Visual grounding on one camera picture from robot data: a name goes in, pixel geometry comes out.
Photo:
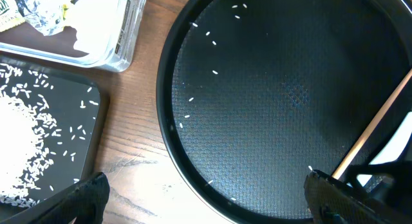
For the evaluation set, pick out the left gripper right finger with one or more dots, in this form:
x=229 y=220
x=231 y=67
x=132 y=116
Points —
x=332 y=201

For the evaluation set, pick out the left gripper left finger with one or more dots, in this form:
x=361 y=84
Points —
x=82 y=202

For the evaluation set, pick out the wooden chopstick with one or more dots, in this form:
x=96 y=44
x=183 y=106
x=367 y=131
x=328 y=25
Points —
x=370 y=128

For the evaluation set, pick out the white rice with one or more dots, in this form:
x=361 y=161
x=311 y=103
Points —
x=19 y=146

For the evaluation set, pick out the white tissue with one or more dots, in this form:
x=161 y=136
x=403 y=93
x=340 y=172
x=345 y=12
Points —
x=94 y=21

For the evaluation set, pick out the yellow foil snack wrapper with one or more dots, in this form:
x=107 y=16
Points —
x=46 y=16

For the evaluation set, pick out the black rectangular tray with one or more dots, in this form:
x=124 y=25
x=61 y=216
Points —
x=74 y=121

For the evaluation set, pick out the round black serving tray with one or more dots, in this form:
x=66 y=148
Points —
x=251 y=94

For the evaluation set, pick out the clear plastic bin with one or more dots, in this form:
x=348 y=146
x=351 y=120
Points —
x=26 y=40

